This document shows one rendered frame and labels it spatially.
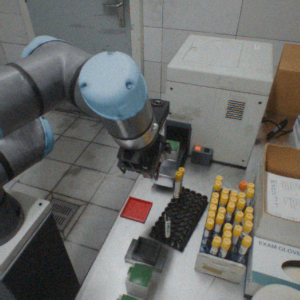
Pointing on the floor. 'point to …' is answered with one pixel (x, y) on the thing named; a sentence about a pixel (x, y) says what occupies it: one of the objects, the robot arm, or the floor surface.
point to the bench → (153, 193)
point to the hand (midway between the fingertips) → (155, 159)
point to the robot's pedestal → (41, 268)
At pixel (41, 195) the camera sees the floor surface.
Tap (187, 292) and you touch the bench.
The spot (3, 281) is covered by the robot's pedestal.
